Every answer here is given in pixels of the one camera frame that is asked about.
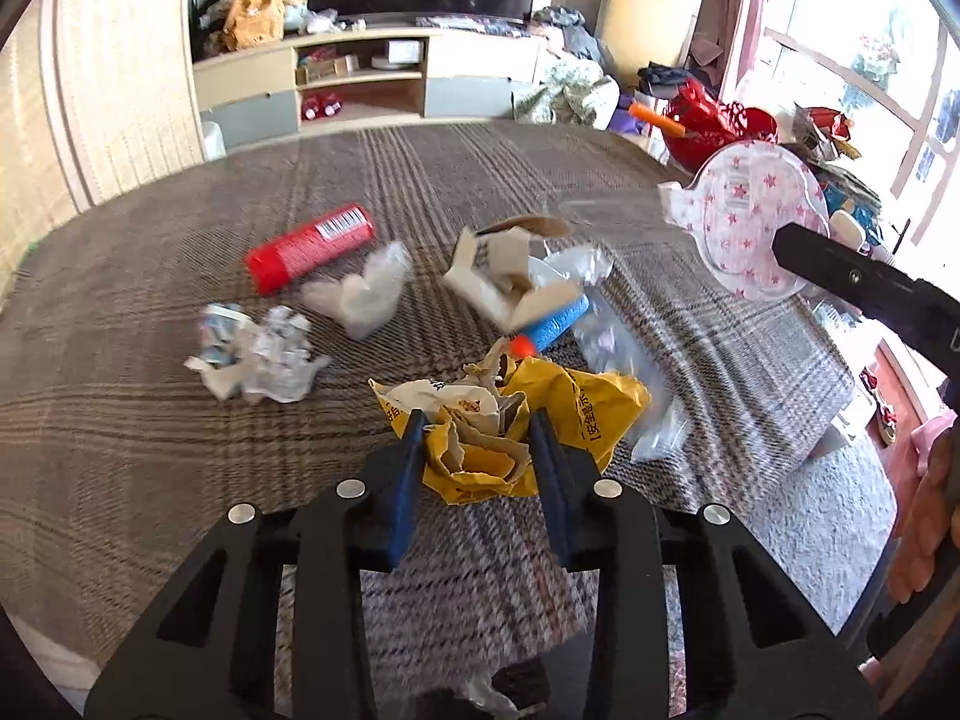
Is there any pink dotted plastic lid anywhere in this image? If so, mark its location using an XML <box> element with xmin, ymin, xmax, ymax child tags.
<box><xmin>658</xmin><ymin>140</ymin><xmax>830</xmax><ymax>302</ymax></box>

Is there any white blue paper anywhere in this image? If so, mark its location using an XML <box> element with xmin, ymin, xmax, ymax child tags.
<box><xmin>184</xmin><ymin>302</ymin><xmax>332</xmax><ymax>405</ymax></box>

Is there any yellow snack bag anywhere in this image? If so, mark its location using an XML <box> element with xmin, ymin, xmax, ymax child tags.
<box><xmin>370</xmin><ymin>338</ymin><xmax>652</xmax><ymax>505</ymax></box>

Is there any clear plastic wrap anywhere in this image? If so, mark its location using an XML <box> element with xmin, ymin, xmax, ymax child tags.
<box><xmin>301</xmin><ymin>241</ymin><xmax>412</xmax><ymax>341</ymax></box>

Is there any red cylindrical snack can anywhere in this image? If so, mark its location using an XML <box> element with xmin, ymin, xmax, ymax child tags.
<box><xmin>244</xmin><ymin>203</ymin><xmax>376</xmax><ymax>296</ymax></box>

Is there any person's right hand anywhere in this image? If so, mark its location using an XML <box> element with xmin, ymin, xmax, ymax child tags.
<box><xmin>887</xmin><ymin>429</ymin><xmax>958</xmax><ymax>603</ymax></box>

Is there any white pink-label bottle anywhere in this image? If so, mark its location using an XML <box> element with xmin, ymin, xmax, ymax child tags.
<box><xmin>828</xmin><ymin>208</ymin><xmax>867</xmax><ymax>252</ymax></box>

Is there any red plastic basket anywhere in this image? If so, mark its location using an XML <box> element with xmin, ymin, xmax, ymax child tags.
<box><xmin>664</xmin><ymin>78</ymin><xmax>778</xmax><ymax>174</ymax></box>

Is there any grey plaid table cloth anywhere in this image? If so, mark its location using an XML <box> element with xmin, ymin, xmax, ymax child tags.
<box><xmin>2</xmin><ymin>122</ymin><xmax>853</xmax><ymax>670</ymax></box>

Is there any blue orange-tipped foam tube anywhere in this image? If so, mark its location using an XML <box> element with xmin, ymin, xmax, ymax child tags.
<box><xmin>509</xmin><ymin>294</ymin><xmax>589</xmax><ymax>359</ymax></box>

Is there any pink window curtain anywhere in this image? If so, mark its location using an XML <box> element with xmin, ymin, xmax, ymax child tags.
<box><xmin>688</xmin><ymin>0</ymin><xmax>766</xmax><ymax>96</ymax></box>

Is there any cream standing air conditioner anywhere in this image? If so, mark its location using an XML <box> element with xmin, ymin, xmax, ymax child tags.
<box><xmin>597</xmin><ymin>0</ymin><xmax>703</xmax><ymax>86</ymax></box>

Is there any torn white cardboard box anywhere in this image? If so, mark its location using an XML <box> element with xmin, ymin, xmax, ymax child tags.
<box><xmin>441</xmin><ymin>215</ymin><xmax>583</xmax><ymax>333</ymax></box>

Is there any white tv cabinet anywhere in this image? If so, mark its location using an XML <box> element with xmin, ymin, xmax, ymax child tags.
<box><xmin>194</xmin><ymin>26</ymin><xmax>548</xmax><ymax>151</ymax></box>

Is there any bamboo folding screen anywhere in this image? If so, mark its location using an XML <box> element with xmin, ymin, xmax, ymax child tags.
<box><xmin>2</xmin><ymin>0</ymin><xmax>203</xmax><ymax>281</ymax></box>

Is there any yellow plush toy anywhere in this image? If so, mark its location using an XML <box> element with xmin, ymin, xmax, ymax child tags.
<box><xmin>223</xmin><ymin>0</ymin><xmax>286</xmax><ymax>52</ymax></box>

